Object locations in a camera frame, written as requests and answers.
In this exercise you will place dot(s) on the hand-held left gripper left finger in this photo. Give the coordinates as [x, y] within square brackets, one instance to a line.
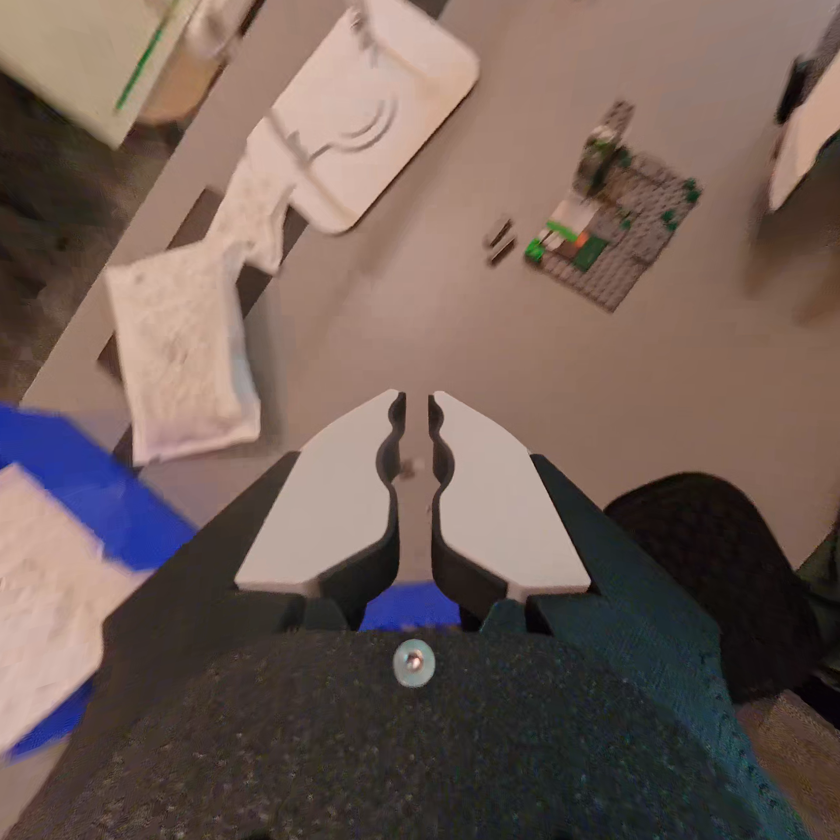
[328, 505]

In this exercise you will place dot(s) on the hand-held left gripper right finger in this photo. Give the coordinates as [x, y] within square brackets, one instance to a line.
[505, 505]

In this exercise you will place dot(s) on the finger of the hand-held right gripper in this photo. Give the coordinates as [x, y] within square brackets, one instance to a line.
[804, 151]

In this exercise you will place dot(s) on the blue plastic bin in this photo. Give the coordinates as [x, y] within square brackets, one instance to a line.
[98, 485]
[407, 607]

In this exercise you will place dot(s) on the grey brick tower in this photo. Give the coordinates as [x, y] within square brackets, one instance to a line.
[604, 144]

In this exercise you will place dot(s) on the grey brick baseplate model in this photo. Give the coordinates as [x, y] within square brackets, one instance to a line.
[623, 243]

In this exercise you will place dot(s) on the crumpled white paper bag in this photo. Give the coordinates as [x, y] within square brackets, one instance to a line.
[177, 354]

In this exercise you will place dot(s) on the white instruction booklet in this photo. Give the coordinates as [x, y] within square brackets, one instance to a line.
[46, 590]

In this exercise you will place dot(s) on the white plastic tray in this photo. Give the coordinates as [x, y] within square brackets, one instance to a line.
[367, 118]

